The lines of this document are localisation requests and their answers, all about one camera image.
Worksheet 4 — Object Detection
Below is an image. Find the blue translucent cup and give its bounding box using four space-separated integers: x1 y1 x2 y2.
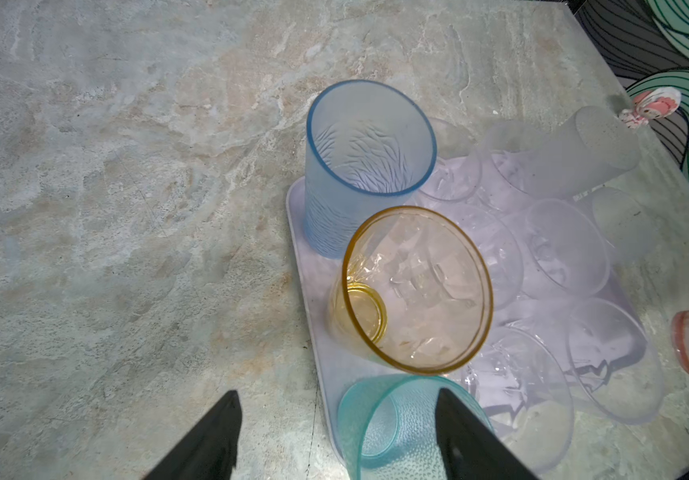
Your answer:
304 80 437 259

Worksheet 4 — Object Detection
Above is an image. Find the yellow translucent cup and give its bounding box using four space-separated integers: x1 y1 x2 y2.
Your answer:
326 206 494 376

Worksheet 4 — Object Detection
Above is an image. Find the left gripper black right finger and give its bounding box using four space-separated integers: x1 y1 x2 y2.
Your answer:
434 388 536 479

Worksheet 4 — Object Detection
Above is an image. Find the small pink white toy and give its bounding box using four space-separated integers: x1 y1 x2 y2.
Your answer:
617 87 682 129

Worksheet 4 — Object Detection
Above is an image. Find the teal translucent cup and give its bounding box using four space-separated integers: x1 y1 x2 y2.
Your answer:
336 375 492 479

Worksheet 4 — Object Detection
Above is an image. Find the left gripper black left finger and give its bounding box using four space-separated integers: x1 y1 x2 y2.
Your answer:
144 390 242 479

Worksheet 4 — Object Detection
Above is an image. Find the lilac plastic tray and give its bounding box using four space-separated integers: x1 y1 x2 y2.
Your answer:
286 179 642 461

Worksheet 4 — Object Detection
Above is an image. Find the clear glass cup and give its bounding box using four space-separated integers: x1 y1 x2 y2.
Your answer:
520 199 610 299
476 150 536 217
419 117 482 202
458 327 574 475
437 203 524 310
482 106 642 198
563 298 664 425

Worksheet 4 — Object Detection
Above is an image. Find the frosted clear cup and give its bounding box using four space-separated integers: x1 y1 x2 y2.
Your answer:
576 187 657 265

